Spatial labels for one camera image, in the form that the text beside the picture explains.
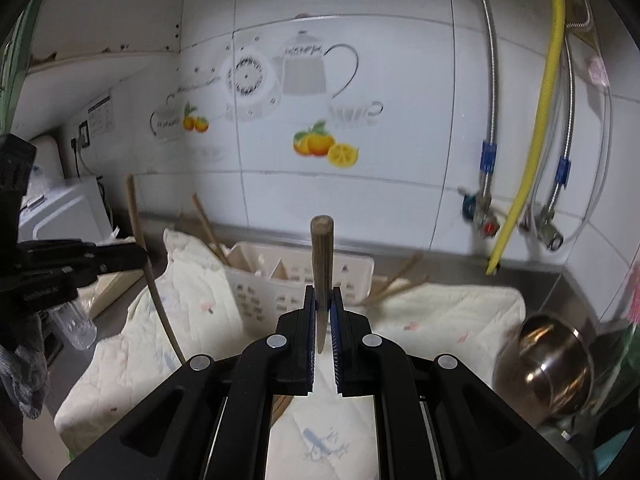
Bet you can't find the steel pot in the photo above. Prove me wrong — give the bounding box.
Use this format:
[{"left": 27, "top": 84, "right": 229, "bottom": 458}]
[{"left": 492, "top": 313, "right": 594, "bottom": 427}]

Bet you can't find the yellow gas hose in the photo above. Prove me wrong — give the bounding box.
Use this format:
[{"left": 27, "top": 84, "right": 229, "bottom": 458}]
[{"left": 485, "top": 0, "right": 566, "bottom": 276}]

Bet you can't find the clear glass mug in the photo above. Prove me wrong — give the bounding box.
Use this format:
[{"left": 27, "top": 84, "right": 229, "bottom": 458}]
[{"left": 50, "top": 300, "right": 98, "bottom": 351}]

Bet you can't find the cream quilted mat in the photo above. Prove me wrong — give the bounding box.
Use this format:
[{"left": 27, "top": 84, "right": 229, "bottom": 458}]
[{"left": 54, "top": 229, "right": 525, "bottom": 479}]

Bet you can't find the right braided steel hose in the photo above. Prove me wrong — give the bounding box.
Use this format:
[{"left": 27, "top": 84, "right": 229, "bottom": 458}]
[{"left": 541, "top": 44, "right": 576, "bottom": 216}]

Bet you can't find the red handle water valve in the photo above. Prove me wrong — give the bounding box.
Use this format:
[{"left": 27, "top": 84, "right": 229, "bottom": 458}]
[{"left": 457, "top": 188, "right": 506, "bottom": 240}]

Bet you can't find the wall power socket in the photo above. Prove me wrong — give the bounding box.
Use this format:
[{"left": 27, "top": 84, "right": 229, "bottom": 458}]
[{"left": 77, "top": 120, "right": 91, "bottom": 150}]

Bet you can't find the green plastic utensil rack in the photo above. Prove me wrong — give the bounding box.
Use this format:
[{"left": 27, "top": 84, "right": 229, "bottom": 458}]
[{"left": 577, "top": 324, "right": 639, "bottom": 479}]

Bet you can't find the white instruction sticker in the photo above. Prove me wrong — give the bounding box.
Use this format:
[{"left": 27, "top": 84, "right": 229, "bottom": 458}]
[{"left": 87, "top": 92, "right": 115, "bottom": 136}]

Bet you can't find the wooden chopstick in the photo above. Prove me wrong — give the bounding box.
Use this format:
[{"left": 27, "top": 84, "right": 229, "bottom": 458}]
[
  {"left": 360, "top": 275, "right": 430, "bottom": 307},
  {"left": 192, "top": 193, "right": 230, "bottom": 266},
  {"left": 310, "top": 214, "right": 334, "bottom": 353},
  {"left": 175, "top": 214, "right": 229, "bottom": 266},
  {"left": 270, "top": 396, "right": 293, "bottom": 425},
  {"left": 367, "top": 252, "right": 423, "bottom": 300},
  {"left": 125, "top": 174, "right": 186, "bottom": 364}
]

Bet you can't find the chrome angle valve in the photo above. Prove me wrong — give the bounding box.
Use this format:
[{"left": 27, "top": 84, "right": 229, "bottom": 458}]
[{"left": 520, "top": 207, "right": 564, "bottom": 252}]

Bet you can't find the pink bottle brush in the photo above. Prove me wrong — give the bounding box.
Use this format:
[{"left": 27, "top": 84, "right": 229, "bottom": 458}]
[{"left": 627, "top": 261, "right": 640, "bottom": 325}]

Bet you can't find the grey gloved left hand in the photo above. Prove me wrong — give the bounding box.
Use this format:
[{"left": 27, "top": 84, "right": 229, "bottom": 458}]
[{"left": 1, "top": 314, "right": 49, "bottom": 419}]

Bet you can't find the beige plastic utensil holder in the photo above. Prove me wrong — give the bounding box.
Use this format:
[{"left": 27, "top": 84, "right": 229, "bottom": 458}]
[{"left": 224, "top": 242, "right": 374, "bottom": 337}]

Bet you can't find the white cutting board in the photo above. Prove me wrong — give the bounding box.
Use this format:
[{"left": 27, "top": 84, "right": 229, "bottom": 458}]
[{"left": 18, "top": 177, "right": 113, "bottom": 243}]

